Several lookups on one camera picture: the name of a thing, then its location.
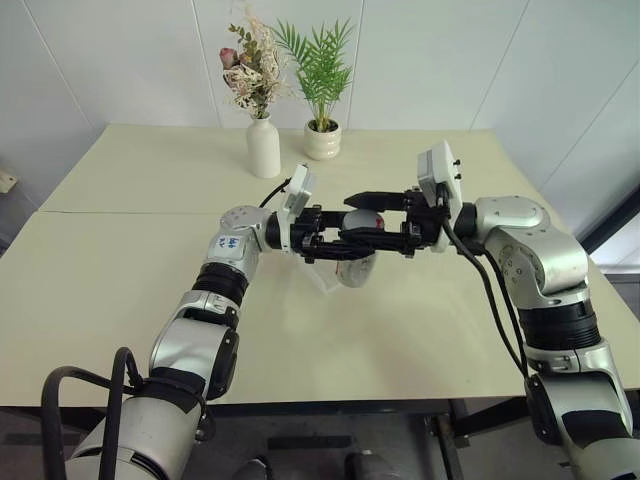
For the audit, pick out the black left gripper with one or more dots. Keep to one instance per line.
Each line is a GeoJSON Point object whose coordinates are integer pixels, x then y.
{"type": "Point", "coordinates": [307, 232]}

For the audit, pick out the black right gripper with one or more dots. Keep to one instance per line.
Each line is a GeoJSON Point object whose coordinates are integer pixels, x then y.
{"type": "Point", "coordinates": [422, 227]}

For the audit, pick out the white jar lid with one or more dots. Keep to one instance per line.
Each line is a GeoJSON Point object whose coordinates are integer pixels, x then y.
{"type": "Point", "coordinates": [361, 220]}

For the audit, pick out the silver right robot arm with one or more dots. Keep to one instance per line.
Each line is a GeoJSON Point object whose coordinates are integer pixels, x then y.
{"type": "Point", "coordinates": [550, 270]}

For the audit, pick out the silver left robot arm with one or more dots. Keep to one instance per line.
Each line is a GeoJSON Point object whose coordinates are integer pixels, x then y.
{"type": "Point", "coordinates": [200, 345]}

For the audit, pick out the white ribbed plant pot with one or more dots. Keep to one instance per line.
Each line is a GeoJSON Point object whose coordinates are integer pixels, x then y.
{"type": "Point", "coordinates": [322, 145]}

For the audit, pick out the white handwritten label sticker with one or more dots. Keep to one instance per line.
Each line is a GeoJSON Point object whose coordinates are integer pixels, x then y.
{"type": "Point", "coordinates": [228, 246]}

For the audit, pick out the white ceramic vase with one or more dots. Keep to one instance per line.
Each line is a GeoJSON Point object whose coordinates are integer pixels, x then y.
{"type": "Point", "coordinates": [263, 150]}

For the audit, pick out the green artificial palm plant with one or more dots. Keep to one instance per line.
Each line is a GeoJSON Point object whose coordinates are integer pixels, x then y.
{"type": "Point", "coordinates": [320, 65]}

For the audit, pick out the dried flower bouquet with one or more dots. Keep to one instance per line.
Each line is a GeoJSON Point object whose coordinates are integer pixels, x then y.
{"type": "Point", "coordinates": [252, 75]}

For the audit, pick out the dark rounded shape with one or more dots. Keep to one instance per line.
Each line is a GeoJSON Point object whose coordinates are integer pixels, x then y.
{"type": "Point", "coordinates": [254, 470]}

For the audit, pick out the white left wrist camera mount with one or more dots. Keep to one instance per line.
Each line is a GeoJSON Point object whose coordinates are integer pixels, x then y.
{"type": "Point", "coordinates": [301, 187]}

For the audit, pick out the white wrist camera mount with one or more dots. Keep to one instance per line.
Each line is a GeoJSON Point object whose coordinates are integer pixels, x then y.
{"type": "Point", "coordinates": [442, 160]}
{"type": "Point", "coordinates": [301, 187]}

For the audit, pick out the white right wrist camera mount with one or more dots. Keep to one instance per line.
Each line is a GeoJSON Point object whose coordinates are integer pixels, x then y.
{"type": "Point", "coordinates": [442, 160]}

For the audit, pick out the black metal frame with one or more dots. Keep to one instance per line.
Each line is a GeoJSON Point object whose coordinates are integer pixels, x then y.
{"type": "Point", "coordinates": [617, 222]}

